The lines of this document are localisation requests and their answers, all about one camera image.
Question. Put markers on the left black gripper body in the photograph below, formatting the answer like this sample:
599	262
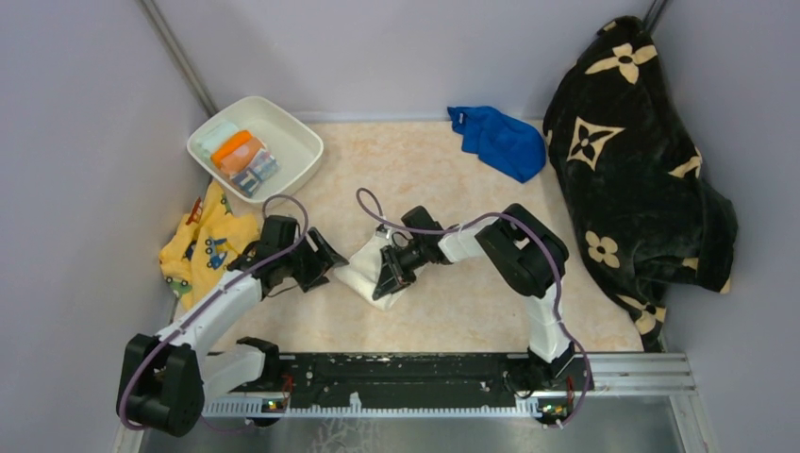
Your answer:
291	265

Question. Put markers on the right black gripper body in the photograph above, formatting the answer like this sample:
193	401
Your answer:
411	259

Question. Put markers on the cream white towel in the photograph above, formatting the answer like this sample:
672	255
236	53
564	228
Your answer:
363	269

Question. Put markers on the rabbit print striped towel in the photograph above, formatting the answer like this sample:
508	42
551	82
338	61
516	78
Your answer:
260	168

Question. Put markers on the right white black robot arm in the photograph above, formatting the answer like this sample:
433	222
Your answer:
527	255

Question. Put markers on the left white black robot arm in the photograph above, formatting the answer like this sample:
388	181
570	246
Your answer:
168	378

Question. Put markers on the yellow cartoon print towel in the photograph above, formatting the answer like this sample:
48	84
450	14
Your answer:
206	240

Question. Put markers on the orange rolled towel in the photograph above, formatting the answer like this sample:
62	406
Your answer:
236	153

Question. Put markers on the white square plastic basin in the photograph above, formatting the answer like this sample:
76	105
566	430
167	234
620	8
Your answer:
297	149

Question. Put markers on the light green rolled towel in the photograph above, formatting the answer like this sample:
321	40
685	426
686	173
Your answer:
208	142

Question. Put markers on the blue towel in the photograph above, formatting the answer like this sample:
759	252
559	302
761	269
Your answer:
508	145

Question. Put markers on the black floral pattern blanket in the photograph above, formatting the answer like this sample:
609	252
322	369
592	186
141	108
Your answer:
631	176

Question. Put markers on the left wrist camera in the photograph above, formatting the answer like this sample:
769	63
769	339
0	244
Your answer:
278	232

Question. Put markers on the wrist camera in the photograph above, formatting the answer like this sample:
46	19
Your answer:
420	224
278	232

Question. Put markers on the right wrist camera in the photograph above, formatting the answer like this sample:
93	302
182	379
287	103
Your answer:
420	224

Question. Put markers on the aluminium frame rail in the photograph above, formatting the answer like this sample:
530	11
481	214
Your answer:
613	374

